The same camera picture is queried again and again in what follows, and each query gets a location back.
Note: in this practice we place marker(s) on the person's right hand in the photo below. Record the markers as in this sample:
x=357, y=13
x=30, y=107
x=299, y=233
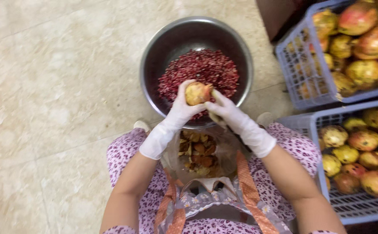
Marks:
x=231, y=117

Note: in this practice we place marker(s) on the person's left hand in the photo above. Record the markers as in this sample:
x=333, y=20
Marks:
x=176, y=113

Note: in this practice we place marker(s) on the person's left fingers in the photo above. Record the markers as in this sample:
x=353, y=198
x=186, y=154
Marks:
x=181, y=89

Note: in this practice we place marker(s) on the person's right fingers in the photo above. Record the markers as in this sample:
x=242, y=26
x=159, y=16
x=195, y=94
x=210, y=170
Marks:
x=216, y=107

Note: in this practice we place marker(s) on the yellow-red pomegranate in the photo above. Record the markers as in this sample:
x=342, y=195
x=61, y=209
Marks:
x=197, y=94

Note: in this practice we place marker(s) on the heap of red pomegranate seeds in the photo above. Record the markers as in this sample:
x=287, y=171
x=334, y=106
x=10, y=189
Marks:
x=202, y=65

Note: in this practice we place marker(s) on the steel bowl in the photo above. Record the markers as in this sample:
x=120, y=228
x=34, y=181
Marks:
x=176, y=42

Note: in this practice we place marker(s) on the heap of pomegranate peels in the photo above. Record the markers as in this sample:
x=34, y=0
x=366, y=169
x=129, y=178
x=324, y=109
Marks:
x=198, y=152

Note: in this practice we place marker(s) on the clear plastic bag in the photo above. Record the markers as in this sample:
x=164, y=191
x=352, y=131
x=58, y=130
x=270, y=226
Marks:
x=226, y=156

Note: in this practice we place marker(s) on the white slipper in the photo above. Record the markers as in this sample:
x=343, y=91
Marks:
x=265, y=118
x=141, y=125

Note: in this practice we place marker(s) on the pink floral garment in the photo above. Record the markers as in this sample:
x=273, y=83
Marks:
x=122, y=152

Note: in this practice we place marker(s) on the grey crate of pomegranates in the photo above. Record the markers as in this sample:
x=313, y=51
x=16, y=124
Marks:
x=354, y=201
x=306, y=74

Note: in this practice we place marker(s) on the dark brown furniture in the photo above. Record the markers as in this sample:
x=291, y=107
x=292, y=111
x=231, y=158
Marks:
x=273, y=16

